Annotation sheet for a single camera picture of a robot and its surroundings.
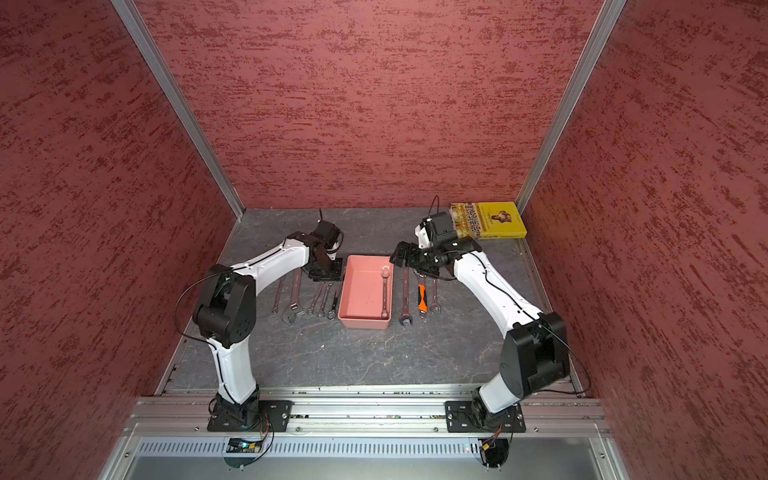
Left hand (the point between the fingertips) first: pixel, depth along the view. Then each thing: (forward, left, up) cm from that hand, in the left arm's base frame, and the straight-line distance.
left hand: (335, 281), depth 94 cm
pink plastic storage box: (-4, -10, -5) cm, 12 cm away
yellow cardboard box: (+29, -56, -1) cm, 63 cm away
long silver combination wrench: (-9, -23, -6) cm, 26 cm away
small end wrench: (-9, +4, -5) cm, 11 cm away
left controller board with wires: (-44, +18, -8) cm, 49 cm away
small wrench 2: (+6, -16, -5) cm, 17 cm away
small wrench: (-10, +1, -5) cm, 11 cm away
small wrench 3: (-5, -33, -6) cm, 33 cm away
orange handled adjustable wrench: (-4, -29, -4) cm, 29 cm away
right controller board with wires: (-44, -44, -5) cm, 62 cm away
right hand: (-3, -21, +12) cm, 25 cm away
